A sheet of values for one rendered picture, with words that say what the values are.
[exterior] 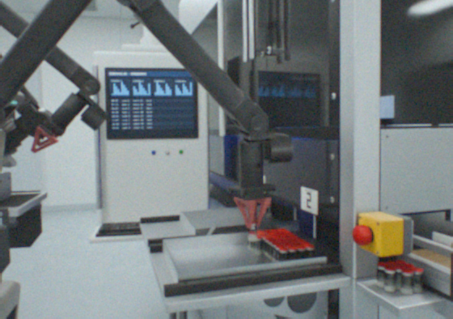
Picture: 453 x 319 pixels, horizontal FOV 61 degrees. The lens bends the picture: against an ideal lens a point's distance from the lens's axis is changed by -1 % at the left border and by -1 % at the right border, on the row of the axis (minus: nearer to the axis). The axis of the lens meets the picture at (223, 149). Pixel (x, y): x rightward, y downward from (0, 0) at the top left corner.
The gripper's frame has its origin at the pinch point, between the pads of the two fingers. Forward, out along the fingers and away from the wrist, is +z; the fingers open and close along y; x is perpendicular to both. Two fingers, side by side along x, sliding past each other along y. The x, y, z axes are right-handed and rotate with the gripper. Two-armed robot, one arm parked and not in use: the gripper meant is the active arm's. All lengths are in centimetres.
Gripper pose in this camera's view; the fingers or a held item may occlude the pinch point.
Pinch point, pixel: (252, 223)
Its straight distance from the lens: 94.2
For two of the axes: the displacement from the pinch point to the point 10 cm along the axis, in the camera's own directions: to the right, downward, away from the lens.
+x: -5.1, -0.3, 8.6
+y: 8.6, -0.5, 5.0
